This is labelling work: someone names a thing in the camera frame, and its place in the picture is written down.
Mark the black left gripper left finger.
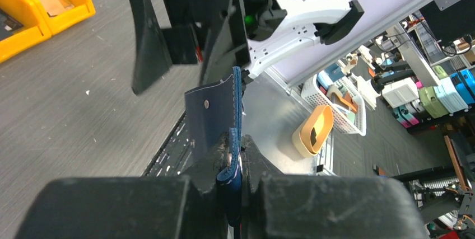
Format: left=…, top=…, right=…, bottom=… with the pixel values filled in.
left=16, top=133, right=229, bottom=238

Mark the white perforated basket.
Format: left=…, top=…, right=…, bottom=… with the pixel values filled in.
left=301, top=75, right=367, bottom=137

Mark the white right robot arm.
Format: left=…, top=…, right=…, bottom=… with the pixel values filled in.
left=129, top=0, right=364, bottom=95

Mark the yellow bin with black cards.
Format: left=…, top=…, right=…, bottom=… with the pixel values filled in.
left=1, top=0, right=52, bottom=63

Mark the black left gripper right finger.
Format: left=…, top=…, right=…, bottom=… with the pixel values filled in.
left=242, top=135, right=427, bottom=238

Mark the tan oval container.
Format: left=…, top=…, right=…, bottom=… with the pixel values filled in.
left=292, top=105, right=334, bottom=158

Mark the stack of black cards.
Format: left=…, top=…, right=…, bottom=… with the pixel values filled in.
left=1, top=10, right=24, bottom=40

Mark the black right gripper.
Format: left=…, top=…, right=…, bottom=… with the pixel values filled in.
left=129, top=0, right=250, bottom=96

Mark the navy leather card holder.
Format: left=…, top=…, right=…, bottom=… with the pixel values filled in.
left=184, top=67, right=243, bottom=228

